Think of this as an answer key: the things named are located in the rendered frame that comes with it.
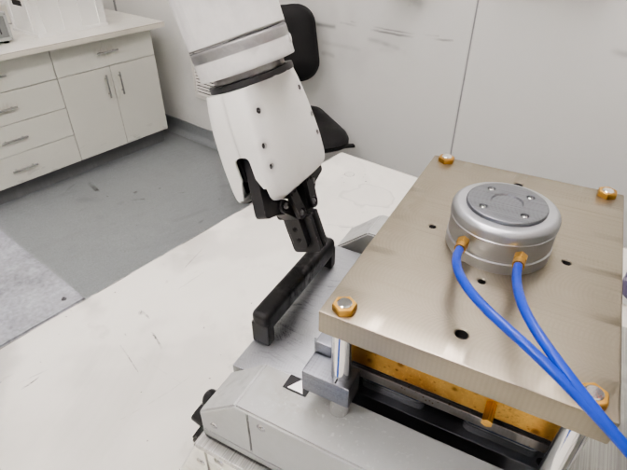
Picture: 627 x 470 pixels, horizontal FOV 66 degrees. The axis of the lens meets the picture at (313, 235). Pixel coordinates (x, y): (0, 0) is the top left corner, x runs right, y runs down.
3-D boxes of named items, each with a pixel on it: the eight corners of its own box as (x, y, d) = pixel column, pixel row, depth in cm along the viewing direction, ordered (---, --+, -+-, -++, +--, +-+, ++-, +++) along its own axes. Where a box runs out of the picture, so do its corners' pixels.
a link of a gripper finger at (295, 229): (276, 189, 46) (298, 248, 49) (258, 204, 44) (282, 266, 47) (303, 186, 45) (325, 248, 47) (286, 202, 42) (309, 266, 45)
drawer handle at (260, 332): (335, 264, 59) (336, 237, 56) (269, 347, 48) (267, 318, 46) (320, 259, 59) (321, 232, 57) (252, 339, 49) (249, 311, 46)
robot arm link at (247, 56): (232, 39, 46) (243, 71, 47) (169, 62, 39) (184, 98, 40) (305, 14, 41) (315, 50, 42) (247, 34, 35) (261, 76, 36)
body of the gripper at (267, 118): (246, 60, 47) (284, 166, 51) (175, 89, 39) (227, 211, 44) (311, 39, 43) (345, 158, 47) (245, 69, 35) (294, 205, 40)
